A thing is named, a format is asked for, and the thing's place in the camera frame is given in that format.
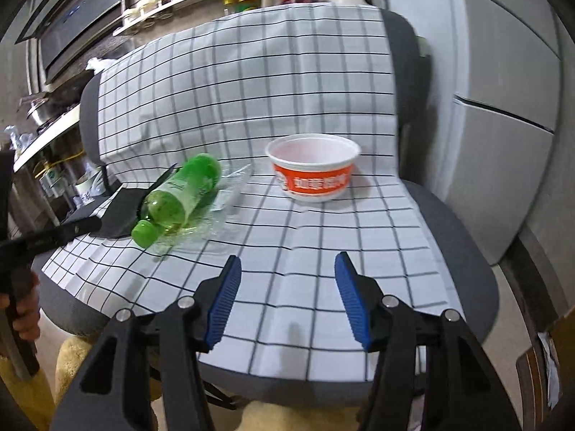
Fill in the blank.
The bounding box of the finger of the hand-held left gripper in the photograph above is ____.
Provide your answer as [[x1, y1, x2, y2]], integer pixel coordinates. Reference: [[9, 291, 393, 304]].
[[0, 217, 104, 258]]

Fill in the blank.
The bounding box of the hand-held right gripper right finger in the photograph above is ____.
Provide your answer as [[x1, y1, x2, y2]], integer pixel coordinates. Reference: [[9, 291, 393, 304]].
[[333, 251, 524, 431]]

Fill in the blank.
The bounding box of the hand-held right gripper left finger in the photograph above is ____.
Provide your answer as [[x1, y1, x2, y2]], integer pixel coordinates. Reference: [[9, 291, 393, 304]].
[[49, 255, 243, 431]]

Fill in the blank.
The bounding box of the black packet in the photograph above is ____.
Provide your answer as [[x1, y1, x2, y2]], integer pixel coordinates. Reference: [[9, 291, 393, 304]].
[[92, 163, 181, 239]]

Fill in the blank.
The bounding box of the person's left hand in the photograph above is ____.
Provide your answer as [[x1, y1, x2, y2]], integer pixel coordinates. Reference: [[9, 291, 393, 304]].
[[0, 273, 42, 342]]

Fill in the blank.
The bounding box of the kitchen counter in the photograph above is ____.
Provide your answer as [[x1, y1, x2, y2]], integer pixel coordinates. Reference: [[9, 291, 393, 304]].
[[13, 102, 82, 172]]

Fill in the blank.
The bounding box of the clear plastic wrap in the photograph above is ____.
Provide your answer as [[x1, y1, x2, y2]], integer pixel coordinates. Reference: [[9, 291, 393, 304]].
[[153, 163, 255, 252]]

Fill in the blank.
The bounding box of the grey office chair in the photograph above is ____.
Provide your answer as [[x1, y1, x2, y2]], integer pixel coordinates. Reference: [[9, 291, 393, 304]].
[[38, 9, 500, 410]]

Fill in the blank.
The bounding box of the green plastic bottle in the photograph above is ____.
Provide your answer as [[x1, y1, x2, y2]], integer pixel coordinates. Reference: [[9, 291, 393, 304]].
[[130, 153, 224, 248]]

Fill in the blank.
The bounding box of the orange and white paper bowl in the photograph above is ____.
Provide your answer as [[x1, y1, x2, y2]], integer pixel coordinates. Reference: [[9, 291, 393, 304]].
[[264, 133, 363, 203]]

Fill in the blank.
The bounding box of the metal pot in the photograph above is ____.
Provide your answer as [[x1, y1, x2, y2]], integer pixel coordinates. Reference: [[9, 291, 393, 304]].
[[24, 93, 60, 127]]

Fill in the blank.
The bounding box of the grey refrigerator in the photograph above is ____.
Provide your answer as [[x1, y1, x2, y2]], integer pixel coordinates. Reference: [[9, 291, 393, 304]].
[[449, 0, 565, 267]]

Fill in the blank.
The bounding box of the white checked cloth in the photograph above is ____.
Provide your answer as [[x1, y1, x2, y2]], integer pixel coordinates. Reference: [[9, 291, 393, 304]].
[[41, 2, 454, 382]]

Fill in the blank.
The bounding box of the steel range hood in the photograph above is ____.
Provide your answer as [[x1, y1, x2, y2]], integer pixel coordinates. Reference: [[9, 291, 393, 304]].
[[15, 0, 131, 82]]

